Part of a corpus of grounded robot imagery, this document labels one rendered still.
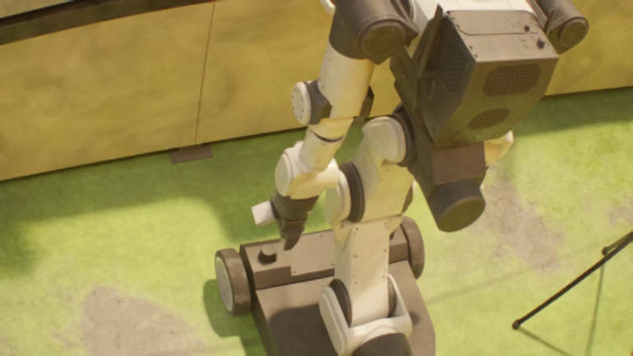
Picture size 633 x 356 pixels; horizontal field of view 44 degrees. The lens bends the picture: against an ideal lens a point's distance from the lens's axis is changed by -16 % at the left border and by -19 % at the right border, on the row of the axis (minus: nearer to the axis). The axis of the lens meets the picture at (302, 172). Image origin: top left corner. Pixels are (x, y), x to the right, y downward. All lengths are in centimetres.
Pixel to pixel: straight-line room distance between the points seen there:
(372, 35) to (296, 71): 133
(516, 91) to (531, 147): 179
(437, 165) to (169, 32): 102
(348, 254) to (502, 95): 86
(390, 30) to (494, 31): 20
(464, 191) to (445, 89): 27
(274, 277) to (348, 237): 33
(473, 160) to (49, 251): 146
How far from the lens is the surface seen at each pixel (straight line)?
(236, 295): 250
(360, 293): 232
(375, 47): 148
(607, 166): 348
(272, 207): 208
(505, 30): 154
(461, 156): 177
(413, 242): 266
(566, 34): 169
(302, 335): 245
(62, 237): 278
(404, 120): 183
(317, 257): 257
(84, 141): 275
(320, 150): 178
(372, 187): 206
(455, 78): 152
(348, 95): 163
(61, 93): 256
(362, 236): 225
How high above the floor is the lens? 230
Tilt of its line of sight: 50 degrees down
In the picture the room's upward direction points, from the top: 14 degrees clockwise
